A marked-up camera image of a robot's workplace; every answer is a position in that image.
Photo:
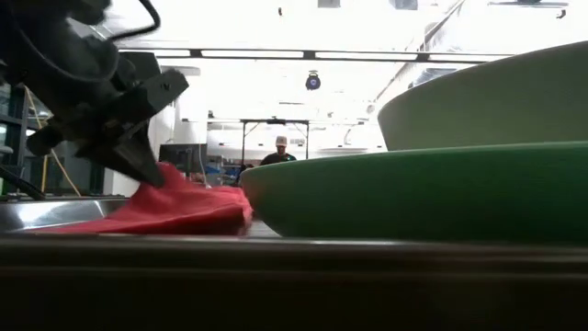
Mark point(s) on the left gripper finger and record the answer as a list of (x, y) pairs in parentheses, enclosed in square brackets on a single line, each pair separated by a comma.
[(133, 158)]

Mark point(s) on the red cloth napkin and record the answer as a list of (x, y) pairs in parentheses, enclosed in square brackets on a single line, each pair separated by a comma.
[(184, 207)]

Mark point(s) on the green plate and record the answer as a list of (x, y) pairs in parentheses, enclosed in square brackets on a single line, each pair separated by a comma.
[(413, 197)]

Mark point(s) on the beige bowl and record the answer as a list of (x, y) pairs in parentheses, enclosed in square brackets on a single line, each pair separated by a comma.
[(496, 106)]

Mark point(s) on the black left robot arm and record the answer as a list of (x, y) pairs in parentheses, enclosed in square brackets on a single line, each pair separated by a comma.
[(37, 46)]

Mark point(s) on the brown plastic serving tray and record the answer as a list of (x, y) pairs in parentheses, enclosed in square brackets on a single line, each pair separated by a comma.
[(55, 213)]

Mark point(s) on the black monitor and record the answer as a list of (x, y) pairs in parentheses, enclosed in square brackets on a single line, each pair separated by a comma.
[(181, 158)]

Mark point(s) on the person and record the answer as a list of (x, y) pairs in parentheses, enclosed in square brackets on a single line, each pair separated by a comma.
[(279, 154)]

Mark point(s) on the black bar with light strips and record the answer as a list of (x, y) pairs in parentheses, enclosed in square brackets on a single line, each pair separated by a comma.
[(312, 54)]

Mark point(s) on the black metal frame stand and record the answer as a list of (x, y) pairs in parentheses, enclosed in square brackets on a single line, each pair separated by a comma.
[(275, 121)]

